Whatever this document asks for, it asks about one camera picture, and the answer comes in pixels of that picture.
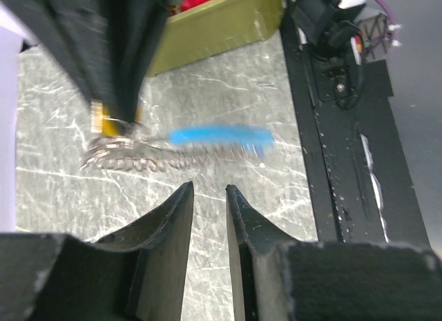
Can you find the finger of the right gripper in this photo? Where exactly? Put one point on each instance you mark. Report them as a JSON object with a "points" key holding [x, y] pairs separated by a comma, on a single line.
{"points": [[135, 28], [74, 31]]}

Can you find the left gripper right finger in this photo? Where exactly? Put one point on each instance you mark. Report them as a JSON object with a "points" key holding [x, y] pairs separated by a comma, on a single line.
{"points": [[277, 277]]}

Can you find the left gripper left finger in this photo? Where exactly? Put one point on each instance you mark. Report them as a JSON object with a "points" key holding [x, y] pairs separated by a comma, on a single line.
{"points": [[135, 273]]}

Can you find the metal keyring with small rings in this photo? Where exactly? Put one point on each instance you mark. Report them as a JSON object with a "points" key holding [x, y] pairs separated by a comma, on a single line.
{"points": [[142, 152]]}

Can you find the light blue key handle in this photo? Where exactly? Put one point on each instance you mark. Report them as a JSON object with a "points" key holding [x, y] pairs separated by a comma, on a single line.
{"points": [[251, 138]]}

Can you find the yellow key tag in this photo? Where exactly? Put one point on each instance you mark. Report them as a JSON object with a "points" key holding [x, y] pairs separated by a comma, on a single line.
{"points": [[101, 123]]}

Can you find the olive green plastic bin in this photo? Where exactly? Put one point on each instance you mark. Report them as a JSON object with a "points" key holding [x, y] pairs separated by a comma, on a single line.
{"points": [[214, 27]]}

